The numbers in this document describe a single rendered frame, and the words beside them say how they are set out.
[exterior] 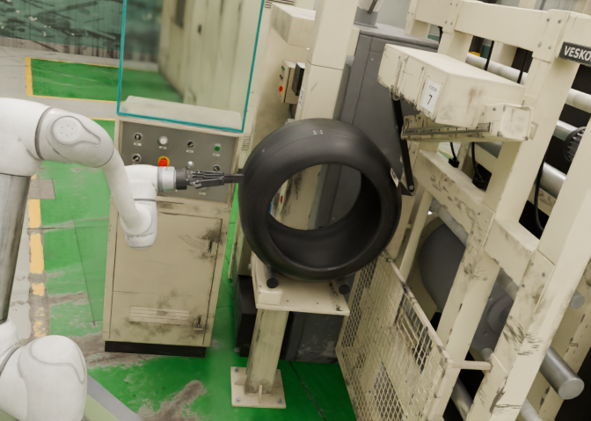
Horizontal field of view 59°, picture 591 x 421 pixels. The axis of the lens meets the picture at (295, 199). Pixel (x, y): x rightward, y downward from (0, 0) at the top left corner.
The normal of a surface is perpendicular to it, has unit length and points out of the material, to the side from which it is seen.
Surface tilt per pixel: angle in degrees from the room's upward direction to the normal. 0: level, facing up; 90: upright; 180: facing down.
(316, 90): 90
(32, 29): 90
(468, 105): 90
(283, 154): 57
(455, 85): 90
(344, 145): 42
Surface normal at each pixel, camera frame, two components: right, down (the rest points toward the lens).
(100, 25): 0.42, 0.42
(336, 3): 0.14, 0.40
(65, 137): 0.20, -0.17
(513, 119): 0.18, 0.11
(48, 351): 0.29, -0.90
